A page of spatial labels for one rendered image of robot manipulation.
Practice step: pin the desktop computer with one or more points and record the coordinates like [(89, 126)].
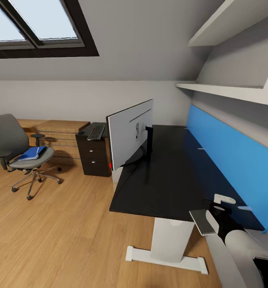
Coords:
[(116, 174)]

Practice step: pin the folder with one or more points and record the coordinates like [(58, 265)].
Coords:
[(32, 153)]

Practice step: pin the notebook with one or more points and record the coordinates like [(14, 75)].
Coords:
[(199, 217)]

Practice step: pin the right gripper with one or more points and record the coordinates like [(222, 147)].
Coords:
[(209, 204)]

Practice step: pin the keyboard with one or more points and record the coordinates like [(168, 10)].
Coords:
[(96, 133)]

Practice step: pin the monitor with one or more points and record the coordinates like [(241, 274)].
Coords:
[(127, 130)]

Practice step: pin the swivel chair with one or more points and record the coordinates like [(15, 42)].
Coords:
[(13, 143)]

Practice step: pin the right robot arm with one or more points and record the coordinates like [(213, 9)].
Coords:
[(250, 257)]

